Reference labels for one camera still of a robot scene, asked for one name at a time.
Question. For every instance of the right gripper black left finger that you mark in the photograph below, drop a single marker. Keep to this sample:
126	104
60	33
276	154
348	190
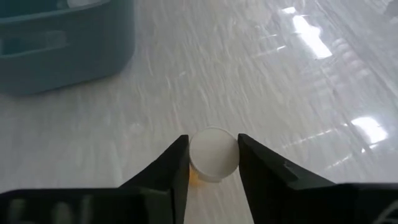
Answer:
164	186

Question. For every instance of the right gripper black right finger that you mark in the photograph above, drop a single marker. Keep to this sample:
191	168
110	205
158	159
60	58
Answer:
280	193

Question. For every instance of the orange pill medicine bottle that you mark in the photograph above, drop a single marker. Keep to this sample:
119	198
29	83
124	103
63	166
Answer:
214	154

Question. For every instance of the teal plastic bin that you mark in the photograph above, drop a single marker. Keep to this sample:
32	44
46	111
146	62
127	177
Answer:
93	62

